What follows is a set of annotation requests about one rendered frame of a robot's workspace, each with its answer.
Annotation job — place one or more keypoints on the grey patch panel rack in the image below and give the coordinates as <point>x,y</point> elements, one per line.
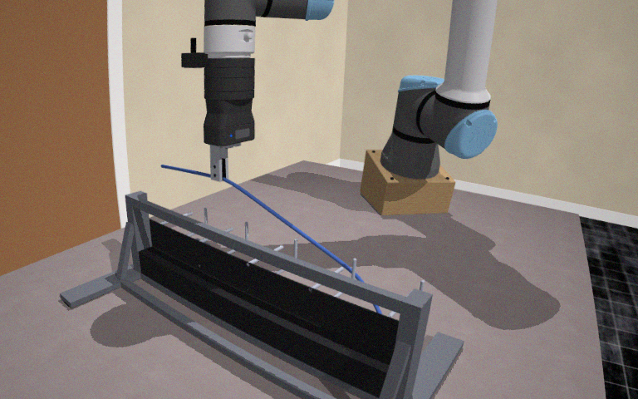
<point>345,344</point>

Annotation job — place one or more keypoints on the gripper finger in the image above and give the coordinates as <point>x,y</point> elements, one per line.
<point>216,162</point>
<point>225,160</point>

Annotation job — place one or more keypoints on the blue cable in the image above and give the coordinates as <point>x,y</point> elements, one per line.
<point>279,217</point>

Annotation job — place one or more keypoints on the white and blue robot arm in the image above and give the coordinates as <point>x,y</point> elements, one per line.
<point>455,115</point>

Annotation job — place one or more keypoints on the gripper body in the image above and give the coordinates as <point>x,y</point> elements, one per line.
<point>229,75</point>

